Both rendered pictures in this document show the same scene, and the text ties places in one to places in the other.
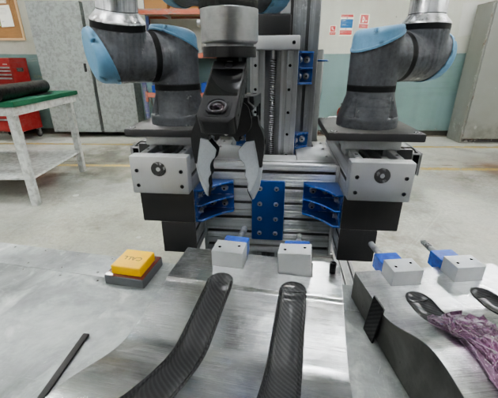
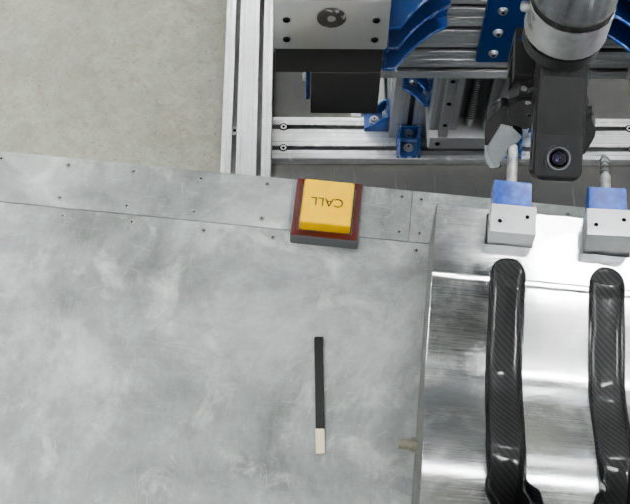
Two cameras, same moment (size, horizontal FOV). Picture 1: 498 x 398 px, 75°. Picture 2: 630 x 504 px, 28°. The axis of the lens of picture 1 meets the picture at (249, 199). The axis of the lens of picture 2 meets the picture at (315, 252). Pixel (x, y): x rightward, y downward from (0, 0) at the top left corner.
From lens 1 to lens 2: 99 cm
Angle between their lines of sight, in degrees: 39
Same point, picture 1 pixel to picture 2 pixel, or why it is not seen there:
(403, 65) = not seen: outside the picture
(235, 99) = (579, 142)
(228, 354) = (546, 381)
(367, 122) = not seen: outside the picture
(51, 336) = (273, 344)
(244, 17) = (600, 35)
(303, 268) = (620, 248)
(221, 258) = (504, 238)
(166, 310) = (454, 328)
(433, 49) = not seen: outside the picture
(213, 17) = (557, 40)
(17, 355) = (249, 375)
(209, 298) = (498, 301)
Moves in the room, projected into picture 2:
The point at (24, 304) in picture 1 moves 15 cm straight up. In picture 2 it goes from (193, 294) to (183, 230)
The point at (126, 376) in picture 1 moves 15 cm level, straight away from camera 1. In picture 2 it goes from (468, 425) to (383, 312)
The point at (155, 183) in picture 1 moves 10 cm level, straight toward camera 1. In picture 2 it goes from (321, 36) to (355, 101)
